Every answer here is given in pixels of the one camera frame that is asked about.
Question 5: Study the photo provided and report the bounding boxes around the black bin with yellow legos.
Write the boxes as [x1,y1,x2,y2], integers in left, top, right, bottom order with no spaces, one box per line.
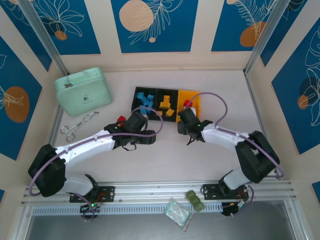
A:
[152,87,179,124]

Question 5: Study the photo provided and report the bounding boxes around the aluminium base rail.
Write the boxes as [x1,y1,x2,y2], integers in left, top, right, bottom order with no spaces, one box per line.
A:
[21,181,295,206]

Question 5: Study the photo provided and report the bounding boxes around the clear plastic bag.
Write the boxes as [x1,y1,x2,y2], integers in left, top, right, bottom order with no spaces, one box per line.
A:
[164,196,196,232]

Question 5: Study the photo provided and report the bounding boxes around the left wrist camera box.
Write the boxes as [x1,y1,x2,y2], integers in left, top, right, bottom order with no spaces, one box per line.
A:
[124,111,150,132]

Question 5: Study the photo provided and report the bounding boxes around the black bin with blue legos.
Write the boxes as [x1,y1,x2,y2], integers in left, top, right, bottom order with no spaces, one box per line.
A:
[130,86,158,120]

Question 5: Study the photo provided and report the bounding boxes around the purple cable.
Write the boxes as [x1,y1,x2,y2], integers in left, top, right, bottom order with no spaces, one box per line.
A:
[186,92,286,216]
[29,106,165,196]

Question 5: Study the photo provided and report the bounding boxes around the metal scissor tongs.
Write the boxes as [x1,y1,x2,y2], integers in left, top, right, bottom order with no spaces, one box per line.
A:
[59,111,100,143]

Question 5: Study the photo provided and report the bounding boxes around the grey slotted cable tray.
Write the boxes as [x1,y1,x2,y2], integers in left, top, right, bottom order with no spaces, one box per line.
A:
[31,202,223,216]

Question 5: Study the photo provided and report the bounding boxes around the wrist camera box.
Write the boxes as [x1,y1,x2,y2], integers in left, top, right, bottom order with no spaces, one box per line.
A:
[177,108,200,125]
[124,111,150,132]

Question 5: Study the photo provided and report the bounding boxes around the yellow plastic bin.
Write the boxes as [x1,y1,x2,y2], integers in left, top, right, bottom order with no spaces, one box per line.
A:
[176,89,202,123]

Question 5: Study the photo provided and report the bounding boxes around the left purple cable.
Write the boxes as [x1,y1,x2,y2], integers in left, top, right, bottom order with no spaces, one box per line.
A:
[29,106,165,196]

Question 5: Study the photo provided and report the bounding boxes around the mint green medicine bag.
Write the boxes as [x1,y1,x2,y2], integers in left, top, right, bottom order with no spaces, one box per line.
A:
[54,66,113,117]

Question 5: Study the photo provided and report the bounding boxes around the aluminium side rail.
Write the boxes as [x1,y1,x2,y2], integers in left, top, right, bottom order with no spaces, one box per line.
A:
[243,71,267,135]
[47,99,66,147]

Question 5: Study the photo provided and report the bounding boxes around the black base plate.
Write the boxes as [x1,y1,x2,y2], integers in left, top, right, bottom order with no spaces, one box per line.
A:
[201,183,251,201]
[69,186,116,203]

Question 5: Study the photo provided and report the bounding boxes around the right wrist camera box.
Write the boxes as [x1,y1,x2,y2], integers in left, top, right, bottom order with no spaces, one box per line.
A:
[177,108,200,125]

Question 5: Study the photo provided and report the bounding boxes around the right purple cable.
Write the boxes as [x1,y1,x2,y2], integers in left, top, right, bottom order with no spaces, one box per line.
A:
[186,92,286,216]

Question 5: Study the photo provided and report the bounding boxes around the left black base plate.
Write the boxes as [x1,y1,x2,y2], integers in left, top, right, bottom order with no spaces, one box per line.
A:
[69,186,116,203]

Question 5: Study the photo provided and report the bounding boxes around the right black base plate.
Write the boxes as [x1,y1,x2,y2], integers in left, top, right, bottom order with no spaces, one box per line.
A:
[201,183,251,201]

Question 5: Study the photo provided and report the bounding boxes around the aluminium corner post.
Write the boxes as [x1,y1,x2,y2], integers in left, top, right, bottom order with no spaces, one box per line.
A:
[242,0,297,76]
[17,0,70,76]

